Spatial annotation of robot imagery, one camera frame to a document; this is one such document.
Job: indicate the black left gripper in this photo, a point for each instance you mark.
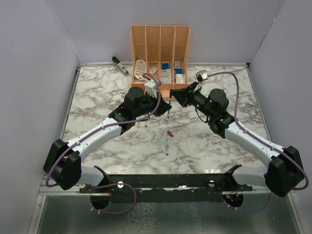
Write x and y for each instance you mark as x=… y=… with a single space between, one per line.
x=163 y=106

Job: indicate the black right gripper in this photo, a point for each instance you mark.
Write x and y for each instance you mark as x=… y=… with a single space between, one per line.
x=184 y=96

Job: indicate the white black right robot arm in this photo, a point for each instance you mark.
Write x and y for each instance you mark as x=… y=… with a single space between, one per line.
x=282 y=168

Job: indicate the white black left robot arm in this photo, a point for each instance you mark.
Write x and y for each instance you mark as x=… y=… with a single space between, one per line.
x=64 y=161

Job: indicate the white pen purple end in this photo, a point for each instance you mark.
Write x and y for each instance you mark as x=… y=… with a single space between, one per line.
x=166 y=143

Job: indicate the red white card box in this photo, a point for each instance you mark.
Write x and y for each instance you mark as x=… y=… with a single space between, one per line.
x=180 y=78

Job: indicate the blue box in organizer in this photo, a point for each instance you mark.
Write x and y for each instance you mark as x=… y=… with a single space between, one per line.
x=165 y=66

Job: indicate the white oval ruler card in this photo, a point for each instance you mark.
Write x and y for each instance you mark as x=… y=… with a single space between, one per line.
x=140 y=69

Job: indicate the peach plastic desk organizer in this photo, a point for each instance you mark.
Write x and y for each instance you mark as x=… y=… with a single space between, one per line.
x=158 y=44

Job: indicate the black grey stapler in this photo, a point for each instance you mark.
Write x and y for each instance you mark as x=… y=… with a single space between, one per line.
x=120 y=66

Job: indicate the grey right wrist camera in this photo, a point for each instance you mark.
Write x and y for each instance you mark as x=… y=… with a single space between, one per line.
x=201 y=76

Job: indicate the black mounting rail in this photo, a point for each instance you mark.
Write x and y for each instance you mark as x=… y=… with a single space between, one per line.
x=167 y=188

